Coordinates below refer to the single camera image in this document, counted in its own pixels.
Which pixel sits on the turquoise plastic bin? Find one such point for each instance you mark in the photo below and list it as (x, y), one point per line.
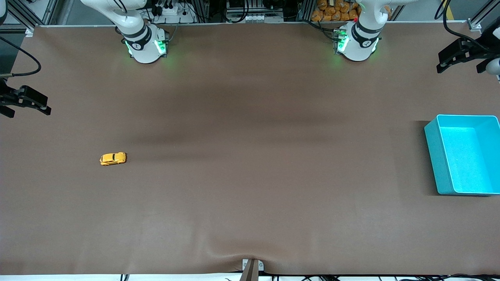
(465, 164)

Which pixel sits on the brown table mat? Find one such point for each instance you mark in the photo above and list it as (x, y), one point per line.
(250, 156)

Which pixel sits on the pile of orange packets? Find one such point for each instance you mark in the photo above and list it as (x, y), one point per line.
(332, 13)

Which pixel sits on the aluminium frame profile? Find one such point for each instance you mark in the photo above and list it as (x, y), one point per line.
(23, 19)
(474, 25)

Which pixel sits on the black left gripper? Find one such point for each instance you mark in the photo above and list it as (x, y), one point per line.
(478, 48)

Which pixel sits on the aluminium frame post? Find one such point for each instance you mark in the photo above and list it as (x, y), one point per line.
(201, 9)

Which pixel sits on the metal clamp bracket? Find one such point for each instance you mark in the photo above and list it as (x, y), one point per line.
(252, 271)

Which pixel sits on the yellow beetle toy car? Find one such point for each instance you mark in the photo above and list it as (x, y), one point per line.
(113, 159)

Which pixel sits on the white power strip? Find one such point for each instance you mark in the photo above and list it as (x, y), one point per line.
(175, 15)

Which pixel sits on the white terminal equipment box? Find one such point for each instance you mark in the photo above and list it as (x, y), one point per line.
(254, 17)

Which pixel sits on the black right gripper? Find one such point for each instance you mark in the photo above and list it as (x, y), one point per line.
(5, 95)

